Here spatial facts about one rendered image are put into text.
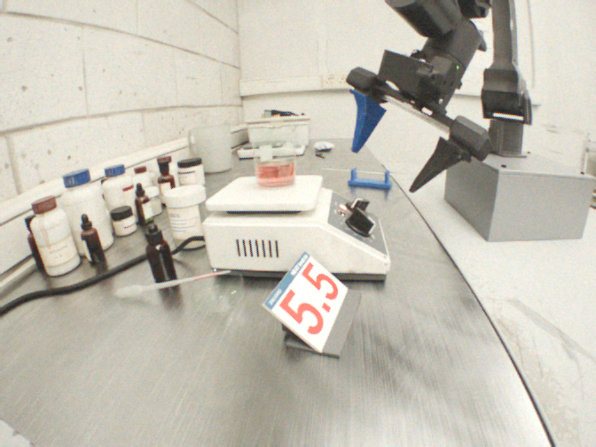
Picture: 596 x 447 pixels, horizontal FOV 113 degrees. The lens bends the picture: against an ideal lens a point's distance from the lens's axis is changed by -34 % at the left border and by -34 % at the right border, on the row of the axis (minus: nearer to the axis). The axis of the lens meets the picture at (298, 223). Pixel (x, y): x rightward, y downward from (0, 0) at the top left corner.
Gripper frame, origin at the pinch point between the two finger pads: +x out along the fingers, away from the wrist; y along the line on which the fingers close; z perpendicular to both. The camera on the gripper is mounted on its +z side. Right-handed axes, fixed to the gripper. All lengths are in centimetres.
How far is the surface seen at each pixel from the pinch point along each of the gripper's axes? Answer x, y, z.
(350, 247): 10.3, 5.0, 7.1
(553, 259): -0.2, 23.9, -13.3
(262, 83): 7, -125, -72
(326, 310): 14.1, 8.6, 12.0
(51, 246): 29.3, -19.9, 31.2
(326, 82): -9, -100, -92
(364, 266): 11.5, 6.9, 5.6
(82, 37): 5, -63, 29
